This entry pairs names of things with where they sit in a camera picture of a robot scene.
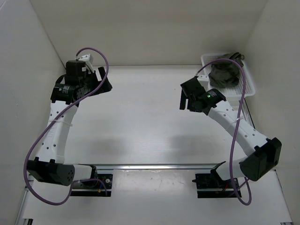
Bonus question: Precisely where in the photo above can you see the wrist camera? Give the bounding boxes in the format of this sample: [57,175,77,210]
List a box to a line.
[75,54,94,72]
[196,75,209,90]

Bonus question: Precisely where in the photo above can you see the white plastic basket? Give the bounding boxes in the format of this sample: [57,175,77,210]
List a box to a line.
[201,53,256,100]

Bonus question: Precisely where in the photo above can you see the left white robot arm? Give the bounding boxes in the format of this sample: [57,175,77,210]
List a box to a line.
[26,60,112,188]

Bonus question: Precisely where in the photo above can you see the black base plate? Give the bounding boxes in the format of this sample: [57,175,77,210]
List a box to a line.
[71,170,113,197]
[192,173,236,199]

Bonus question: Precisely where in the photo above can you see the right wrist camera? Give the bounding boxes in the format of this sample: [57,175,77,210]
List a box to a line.
[196,75,209,90]

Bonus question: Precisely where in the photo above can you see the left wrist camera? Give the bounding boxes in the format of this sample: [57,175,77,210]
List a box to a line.
[75,54,94,72]

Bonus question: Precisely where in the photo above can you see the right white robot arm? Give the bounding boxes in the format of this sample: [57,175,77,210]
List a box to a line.
[180,77,282,188]

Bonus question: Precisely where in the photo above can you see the aluminium front rail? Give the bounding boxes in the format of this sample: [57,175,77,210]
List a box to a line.
[95,164,217,170]

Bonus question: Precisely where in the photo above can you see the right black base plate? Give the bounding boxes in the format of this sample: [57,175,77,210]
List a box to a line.
[192,173,236,199]

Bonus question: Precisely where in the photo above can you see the olive green shorts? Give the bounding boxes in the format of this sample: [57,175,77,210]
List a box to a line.
[209,52,245,89]

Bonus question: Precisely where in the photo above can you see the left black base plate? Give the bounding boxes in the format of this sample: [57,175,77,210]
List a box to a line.
[71,170,113,197]

